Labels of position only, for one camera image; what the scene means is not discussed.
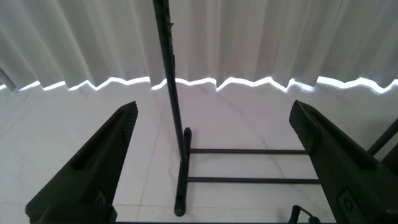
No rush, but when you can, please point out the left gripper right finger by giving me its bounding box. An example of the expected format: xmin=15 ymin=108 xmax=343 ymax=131
xmin=289 ymin=100 xmax=398 ymax=224

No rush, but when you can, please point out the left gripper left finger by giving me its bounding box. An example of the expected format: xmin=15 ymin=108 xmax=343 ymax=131
xmin=25 ymin=101 xmax=139 ymax=224

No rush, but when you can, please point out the black clothes rack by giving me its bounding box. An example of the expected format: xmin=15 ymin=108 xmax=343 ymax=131
xmin=152 ymin=0 xmax=398 ymax=218

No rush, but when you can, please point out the white curtain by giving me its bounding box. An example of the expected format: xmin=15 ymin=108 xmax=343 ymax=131
xmin=0 ymin=0 xmax=398 ymax=95

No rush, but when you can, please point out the black cable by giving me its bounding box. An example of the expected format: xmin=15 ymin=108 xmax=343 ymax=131
xmin=287 ymin=204 xmax=322 ymax=224

